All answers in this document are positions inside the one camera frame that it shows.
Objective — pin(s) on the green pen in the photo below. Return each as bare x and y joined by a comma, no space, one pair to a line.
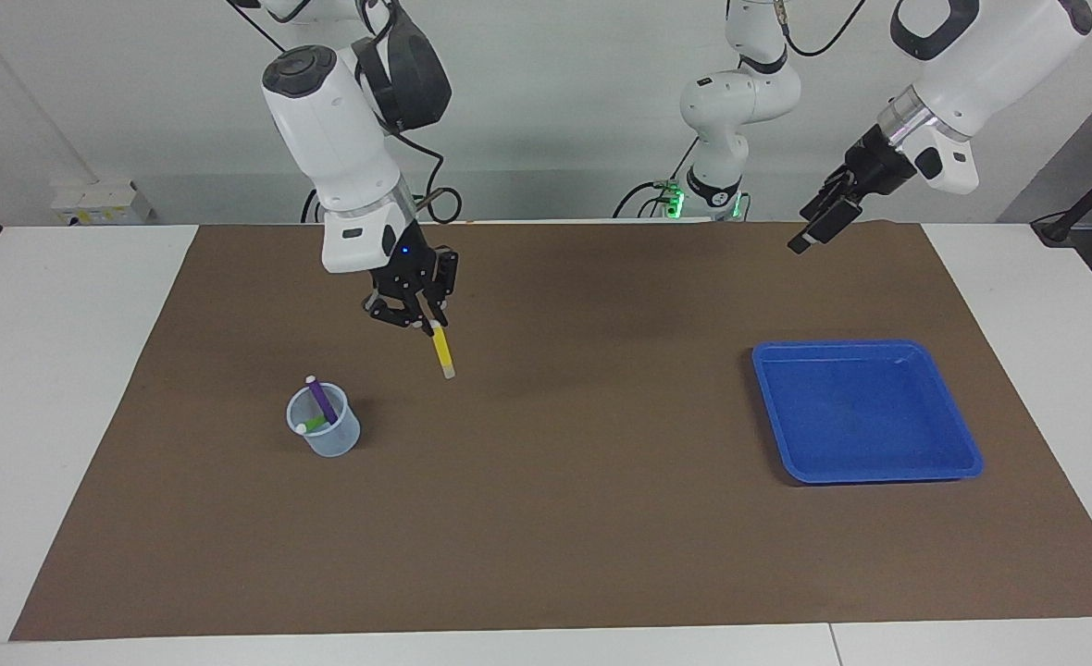
313,425

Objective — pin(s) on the blue plastic tray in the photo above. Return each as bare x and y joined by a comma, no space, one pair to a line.
865,416

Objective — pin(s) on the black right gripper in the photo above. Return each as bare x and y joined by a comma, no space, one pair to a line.
421,273

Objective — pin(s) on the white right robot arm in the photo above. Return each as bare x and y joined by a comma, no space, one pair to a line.
333,120

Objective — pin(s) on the black stand pole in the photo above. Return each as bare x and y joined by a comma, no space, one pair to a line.
1087,199

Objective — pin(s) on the yellow pen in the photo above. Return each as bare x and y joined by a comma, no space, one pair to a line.
442,351

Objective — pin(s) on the brown table mat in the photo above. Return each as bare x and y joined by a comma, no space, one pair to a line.
546,518

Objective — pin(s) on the purple pen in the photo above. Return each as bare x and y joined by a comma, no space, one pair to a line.
321,398

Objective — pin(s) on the clear plastic cup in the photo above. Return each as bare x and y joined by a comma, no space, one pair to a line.
333,444

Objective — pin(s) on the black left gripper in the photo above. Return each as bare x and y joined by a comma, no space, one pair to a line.
879,162

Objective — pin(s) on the green lit base connector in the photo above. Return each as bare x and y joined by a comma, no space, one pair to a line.
671,199

